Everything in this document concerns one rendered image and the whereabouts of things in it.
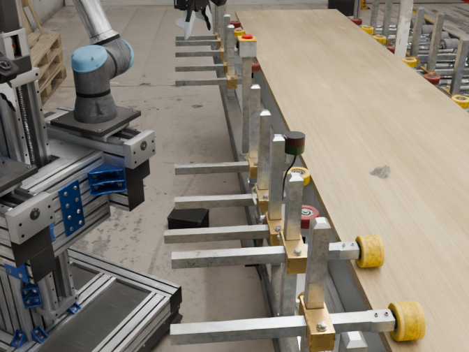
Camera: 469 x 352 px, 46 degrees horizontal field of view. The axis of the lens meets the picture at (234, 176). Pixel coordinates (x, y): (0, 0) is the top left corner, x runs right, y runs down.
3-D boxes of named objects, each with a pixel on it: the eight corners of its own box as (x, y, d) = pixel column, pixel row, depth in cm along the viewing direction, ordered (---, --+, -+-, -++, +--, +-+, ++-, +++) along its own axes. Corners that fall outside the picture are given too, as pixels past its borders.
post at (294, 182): (280, 331, 151) (289, 178, 128) (278, 322, 154) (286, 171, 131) (293, 330, 151) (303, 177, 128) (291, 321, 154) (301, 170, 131)
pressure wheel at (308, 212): (292, 251, 161) (294, 218, 156) (287, 236, 169) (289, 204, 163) (319, 250, 162) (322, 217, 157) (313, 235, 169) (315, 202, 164)
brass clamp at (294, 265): (285, 274, 132) (285, 258, 130) (276, 242, 144) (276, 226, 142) (310, 273, 133) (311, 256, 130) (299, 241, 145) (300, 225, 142)
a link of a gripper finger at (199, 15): (201, 22, 187) (191, 2, 180) (216, 24, 185) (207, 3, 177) (197, 28, 186) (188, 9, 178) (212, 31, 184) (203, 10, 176)
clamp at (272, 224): (270, 248, 159) (271, 233, 157) (263, 223, 171) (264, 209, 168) (289, 246, 159) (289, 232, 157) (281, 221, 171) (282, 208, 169)
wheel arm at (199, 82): (175, 88, 293) (174, 80, 291) (175, 86, 296) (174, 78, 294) (255, 85, 296) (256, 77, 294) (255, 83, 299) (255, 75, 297)
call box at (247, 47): (239, 59, 215) (239, 40, 211) (237, 54, 221) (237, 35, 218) (256, 59, 216) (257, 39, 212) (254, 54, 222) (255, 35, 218)
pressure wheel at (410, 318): (399, 305, 112) (385, 299, 120) (401, 345, 111) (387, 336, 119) (427, 304, 112) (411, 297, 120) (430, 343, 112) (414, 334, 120)
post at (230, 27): (227, 112, 306) (227, 25, 284) (227, 110, 309) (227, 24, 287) (234, 112, 307) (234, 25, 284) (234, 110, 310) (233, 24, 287)
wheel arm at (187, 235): (164, 246, 159) (163, 235, 157) (165, 239, 162) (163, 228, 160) (311, 239, 163) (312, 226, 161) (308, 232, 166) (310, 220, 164)
